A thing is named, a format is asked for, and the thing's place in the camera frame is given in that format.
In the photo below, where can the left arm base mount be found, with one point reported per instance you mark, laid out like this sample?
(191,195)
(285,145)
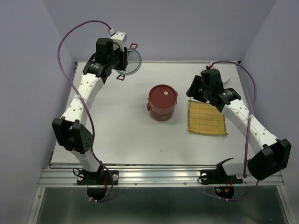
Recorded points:
(99,185)

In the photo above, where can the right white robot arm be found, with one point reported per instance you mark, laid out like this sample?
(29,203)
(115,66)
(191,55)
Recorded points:
(264,154)

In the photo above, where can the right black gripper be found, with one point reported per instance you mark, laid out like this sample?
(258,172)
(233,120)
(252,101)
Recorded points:
(192,90)

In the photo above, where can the aluminium front rail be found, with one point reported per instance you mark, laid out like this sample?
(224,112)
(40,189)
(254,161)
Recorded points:
(130,176)

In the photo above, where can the yellow bamboo mat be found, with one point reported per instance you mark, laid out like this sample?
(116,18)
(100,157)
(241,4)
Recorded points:
(204,119)

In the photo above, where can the grey lid with red clips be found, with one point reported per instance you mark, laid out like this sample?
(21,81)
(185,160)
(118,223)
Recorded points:
(134,62)

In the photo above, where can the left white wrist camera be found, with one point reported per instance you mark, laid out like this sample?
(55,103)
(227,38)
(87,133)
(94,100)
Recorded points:
(120,37)

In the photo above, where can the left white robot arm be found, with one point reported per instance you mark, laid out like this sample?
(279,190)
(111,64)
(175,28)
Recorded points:
(70,129)

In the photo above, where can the red steel lunch bowl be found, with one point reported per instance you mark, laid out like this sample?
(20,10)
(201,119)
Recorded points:
(161,117)

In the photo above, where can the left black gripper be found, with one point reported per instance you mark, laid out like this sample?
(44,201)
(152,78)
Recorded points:
(123,55)

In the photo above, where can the red steel bowl with clips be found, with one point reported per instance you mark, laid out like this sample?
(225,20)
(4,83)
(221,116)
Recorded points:
(150,107)

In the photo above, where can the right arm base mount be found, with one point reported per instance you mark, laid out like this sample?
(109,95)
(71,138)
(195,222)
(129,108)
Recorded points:
(224,184)

